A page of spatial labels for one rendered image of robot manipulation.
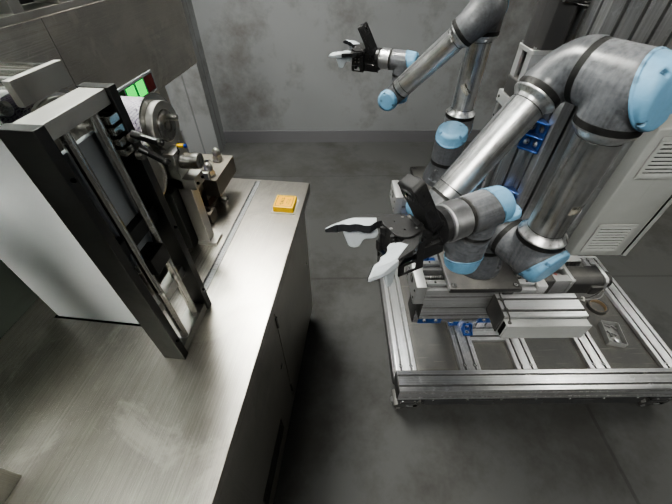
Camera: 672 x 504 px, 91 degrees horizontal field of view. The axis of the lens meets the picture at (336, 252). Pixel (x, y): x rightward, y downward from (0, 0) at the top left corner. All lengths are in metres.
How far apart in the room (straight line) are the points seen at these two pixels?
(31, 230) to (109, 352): 0.32
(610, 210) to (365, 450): 1.28
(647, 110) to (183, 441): 1.00
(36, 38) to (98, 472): 1.00
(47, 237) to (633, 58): 1.07
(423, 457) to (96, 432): 1.24
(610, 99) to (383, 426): 1.42
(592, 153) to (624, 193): 0.51
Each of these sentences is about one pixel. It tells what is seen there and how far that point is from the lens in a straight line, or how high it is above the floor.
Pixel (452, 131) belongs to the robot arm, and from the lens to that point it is 1.42.
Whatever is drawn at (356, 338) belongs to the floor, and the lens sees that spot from 1.87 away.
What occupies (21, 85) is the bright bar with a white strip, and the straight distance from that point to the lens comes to 0.67.
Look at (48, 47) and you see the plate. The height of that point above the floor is 1.38.
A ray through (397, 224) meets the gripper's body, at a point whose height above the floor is 1.25.
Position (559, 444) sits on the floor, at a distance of 1.93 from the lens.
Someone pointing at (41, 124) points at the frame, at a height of 1.44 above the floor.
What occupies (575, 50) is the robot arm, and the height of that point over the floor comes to 1.44.
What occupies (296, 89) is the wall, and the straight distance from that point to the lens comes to 3.44.
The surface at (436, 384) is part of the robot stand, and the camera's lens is 1.56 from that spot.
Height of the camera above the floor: 1.61
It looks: 45 degrees down
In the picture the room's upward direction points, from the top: straight up
